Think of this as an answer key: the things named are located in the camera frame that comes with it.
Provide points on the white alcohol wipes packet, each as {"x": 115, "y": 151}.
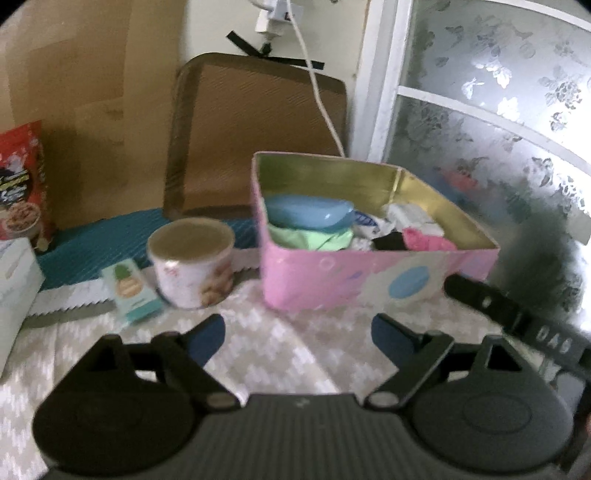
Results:
{"x": 366, "y": 229}

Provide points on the brown cardboard sheet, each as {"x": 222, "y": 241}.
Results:
{"x": 99, "y": 76}

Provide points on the green cloth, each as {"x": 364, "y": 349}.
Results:
{"x": 310, "y": 240}

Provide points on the white power strip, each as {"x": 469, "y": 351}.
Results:
{"x": 275, "y": 16}

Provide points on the white tissue packet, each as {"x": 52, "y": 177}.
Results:
{"x": 410, "y": 215}

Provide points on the frosted floral glass door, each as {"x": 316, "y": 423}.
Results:
{"x": 489, "y": 102}

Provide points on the pink macaron tin box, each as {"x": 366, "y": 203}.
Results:
{"x": 295, "y": 280}

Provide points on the teal corrugated mat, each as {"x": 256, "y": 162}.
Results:
{"x": 80, "y": 254}

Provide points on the brown seat cushion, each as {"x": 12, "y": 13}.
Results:
{"x": 226, "y": 109}

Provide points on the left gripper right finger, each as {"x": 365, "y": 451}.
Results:
{"x": 417, "y": 357}

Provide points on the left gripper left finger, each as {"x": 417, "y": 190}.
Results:
{"x": 183, "y": 357}

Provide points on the red cereal box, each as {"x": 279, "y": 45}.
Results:
{"x": 24, "y": 201}

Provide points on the blue plastic case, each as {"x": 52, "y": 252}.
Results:
{"x": 312, "y": 213}

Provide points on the pink cloth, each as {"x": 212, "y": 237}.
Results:
{"x": 415, "y": 240}

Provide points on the round white snack can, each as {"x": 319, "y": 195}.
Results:
{"x": 192, "y": 260}

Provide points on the small teal pineapple box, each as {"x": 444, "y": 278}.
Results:
{"x": 133, "y": 296}

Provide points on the white box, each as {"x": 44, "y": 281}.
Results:
{"x": 20, "y": 280}

